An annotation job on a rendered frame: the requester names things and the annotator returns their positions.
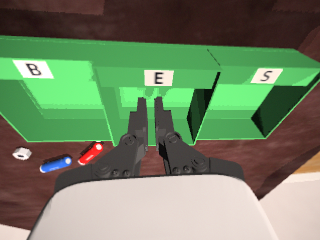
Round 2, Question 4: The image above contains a blue battery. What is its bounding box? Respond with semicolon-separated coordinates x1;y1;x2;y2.
40;157;71;172

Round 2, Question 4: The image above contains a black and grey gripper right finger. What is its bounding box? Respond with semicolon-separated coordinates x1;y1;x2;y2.
154;97;245;182

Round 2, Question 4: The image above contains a green rack of bins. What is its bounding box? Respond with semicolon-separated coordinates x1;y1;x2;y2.
0;35;320;146

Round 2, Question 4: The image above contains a red battery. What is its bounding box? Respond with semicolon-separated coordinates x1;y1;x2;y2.
78;143;103;165

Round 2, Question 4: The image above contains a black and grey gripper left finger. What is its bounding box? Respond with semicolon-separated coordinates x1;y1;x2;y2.
54;97;148;192

